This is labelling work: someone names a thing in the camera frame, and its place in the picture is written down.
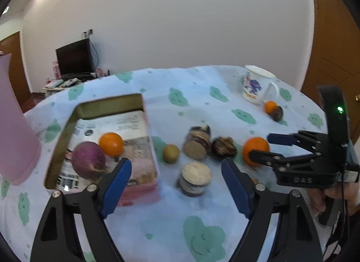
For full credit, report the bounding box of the white green-patterned tablecloth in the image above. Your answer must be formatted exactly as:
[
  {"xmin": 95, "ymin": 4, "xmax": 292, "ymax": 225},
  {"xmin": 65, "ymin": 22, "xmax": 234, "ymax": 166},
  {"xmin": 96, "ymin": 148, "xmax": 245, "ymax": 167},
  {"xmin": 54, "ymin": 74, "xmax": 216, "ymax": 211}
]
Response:
[{"xmin": 0, "ymin": 65, "xmax": 338, "ymax": 262}]

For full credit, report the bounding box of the white printed cup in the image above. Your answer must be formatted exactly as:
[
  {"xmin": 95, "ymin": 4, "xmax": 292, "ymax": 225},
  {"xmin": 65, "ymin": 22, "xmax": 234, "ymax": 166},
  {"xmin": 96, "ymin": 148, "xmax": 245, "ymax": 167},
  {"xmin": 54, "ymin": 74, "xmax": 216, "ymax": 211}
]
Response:
[{"xmin": 242, "ymin": 65, "xmax": 280, "ymax": 105}]

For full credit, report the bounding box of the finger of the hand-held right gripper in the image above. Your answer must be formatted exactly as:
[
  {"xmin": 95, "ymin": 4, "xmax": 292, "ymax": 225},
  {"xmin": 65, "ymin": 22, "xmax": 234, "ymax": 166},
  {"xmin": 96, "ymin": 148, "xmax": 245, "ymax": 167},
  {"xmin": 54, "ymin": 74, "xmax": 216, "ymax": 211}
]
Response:
[
  {"xmin": 249, "ymin": 149, "xmax": 321, "ymax": 175},
  {"xmin": 267, "ymin": 130, "xmax": 331, "ymax": 155}
]

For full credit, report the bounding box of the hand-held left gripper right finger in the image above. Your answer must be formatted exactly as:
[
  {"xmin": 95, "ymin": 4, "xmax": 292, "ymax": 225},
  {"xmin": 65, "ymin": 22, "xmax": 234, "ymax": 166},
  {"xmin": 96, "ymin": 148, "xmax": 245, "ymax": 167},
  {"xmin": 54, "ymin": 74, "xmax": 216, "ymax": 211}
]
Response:
[{"xmin": 221, "ymin": 157, "xmax": 324, "ymax": 262}]

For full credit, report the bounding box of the person's right hand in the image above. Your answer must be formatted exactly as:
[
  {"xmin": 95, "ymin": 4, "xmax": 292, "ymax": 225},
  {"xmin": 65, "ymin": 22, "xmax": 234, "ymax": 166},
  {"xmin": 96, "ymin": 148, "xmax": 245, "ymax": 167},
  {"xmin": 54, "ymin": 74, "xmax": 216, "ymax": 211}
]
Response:
[{"xmin": 306, "ymin": 182, "xmax": 360, "ymax": 219}]

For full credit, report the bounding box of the pink electric kettle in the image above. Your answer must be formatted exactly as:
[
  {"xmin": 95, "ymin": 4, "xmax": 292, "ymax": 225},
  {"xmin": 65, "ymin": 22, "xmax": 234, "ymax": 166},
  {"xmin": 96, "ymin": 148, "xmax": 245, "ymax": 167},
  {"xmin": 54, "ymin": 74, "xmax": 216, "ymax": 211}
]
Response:
[{"xmin": 0, "ymin": 52, "xmax": 42, "ymax": 186}]

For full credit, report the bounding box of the large orange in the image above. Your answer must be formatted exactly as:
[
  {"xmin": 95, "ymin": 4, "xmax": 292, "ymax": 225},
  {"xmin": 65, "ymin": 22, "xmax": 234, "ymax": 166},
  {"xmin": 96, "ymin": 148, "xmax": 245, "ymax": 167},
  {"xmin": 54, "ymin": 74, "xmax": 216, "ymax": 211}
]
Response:
[{"xmin": 242, "ymin": 137, "xmax": 270, "ymax": 166}]

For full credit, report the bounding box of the pink metal tin box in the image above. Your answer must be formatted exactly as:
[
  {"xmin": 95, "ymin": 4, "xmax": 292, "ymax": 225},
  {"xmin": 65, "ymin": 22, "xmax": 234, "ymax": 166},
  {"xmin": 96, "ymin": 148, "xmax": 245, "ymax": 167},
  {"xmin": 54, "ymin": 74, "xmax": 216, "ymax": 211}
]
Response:
[{"xmin": 43, "ymin": 93, "xmax": 161, "ymax": 206}]

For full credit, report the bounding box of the plain wooden door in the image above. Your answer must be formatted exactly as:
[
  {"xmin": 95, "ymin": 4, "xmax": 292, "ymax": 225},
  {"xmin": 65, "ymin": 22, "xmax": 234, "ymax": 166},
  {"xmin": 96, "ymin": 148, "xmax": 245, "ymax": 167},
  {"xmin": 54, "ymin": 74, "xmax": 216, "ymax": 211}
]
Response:
[{"xmin": 0, "ymin": 32, "xmax": 31, "ymax": 105}]

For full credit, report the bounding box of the printed paper leaflet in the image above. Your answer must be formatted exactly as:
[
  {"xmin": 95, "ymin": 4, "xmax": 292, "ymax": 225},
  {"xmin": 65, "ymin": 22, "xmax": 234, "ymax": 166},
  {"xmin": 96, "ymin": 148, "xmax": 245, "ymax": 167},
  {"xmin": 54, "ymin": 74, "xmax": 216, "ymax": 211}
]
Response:
[{"xmin": 56, "ymin": 110, "xmax": 156, "ymax": 192}]

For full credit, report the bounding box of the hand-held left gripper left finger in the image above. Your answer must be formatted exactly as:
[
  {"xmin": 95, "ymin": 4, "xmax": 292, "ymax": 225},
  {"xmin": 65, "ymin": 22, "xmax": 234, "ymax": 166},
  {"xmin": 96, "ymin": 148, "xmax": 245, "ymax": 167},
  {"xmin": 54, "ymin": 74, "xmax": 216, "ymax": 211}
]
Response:
[{"xmin": 30, "ymin": 158, "xmax": 133, "ymax": 262}]

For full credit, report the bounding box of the cluttered tv stand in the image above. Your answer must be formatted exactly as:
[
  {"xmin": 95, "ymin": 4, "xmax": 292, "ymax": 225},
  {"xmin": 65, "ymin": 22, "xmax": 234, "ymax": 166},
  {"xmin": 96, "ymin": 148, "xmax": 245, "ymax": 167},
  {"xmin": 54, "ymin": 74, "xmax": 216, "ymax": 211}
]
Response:
[{"xmin": 42, "ymin": 72, "xmax": 97, "ymax": 93}]

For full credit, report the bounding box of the wooden door with knob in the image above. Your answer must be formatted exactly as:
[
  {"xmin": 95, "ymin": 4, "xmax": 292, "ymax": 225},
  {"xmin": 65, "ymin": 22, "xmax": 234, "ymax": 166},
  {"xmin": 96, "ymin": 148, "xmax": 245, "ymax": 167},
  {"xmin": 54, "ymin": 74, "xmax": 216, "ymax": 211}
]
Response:
[{"xmin": 299, "ymin": 0, "xmax": 360, "ymax": 116}]

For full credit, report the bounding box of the black television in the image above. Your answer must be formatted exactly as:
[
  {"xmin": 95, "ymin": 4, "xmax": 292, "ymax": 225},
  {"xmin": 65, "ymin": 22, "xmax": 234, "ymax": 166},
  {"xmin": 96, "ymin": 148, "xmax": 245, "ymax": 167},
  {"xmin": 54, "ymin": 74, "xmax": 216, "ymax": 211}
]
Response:
[{"xmin": 55, "ymin": 38, "xmax": 95, "ymax": 77}]

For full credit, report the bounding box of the kiwi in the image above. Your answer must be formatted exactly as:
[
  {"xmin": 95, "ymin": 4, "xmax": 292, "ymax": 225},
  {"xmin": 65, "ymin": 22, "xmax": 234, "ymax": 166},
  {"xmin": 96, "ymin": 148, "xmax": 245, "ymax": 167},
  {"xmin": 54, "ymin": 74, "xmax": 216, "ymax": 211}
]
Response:
[{"xmin": 162, "ymin": 144, "xmax": 180, "ymax": 164}]

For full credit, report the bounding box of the purple onion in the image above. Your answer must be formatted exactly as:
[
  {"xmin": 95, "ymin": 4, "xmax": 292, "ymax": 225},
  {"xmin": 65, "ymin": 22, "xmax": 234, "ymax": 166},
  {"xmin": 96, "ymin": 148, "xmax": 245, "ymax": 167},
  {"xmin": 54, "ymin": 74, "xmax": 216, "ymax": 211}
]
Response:
[{"xmin": 72, "ymin": 141, "xmax": 108, "ymax": 180}]

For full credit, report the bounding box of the medium orange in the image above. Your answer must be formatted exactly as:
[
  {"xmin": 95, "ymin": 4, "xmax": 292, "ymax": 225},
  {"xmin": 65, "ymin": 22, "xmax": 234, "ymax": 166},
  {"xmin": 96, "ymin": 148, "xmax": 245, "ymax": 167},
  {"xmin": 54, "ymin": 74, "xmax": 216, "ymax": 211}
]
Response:
[{"xmin": 98, "ymin": 132, "xmax": 124, "ymax": 158}]

